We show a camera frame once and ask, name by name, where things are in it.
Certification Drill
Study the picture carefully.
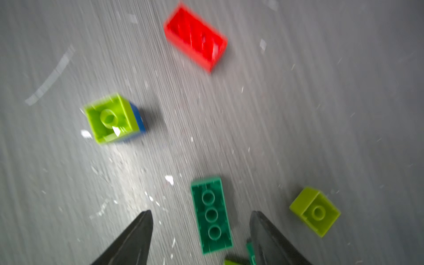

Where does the lime long lego brick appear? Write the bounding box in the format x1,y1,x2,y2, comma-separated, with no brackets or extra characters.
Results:
223,259,242,265

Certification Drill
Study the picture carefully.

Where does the dark green long lego brick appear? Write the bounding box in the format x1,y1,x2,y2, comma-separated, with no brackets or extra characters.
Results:
191,176,233,255

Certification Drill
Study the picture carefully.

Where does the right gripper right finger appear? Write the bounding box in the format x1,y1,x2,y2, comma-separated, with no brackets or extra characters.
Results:
250,211,311,265

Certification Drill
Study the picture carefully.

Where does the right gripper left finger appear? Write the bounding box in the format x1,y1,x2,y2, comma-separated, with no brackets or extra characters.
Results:
93,210,153,265

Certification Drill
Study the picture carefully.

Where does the lime square lego brick centre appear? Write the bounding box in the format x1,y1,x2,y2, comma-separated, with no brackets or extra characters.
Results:
289,187,341,238

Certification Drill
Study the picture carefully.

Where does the red lego brick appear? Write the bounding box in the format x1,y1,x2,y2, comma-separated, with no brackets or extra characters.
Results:
163,2,228,73

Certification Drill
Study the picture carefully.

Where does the blue lego brick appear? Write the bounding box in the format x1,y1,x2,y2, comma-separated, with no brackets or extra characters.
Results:
129,102,146,139

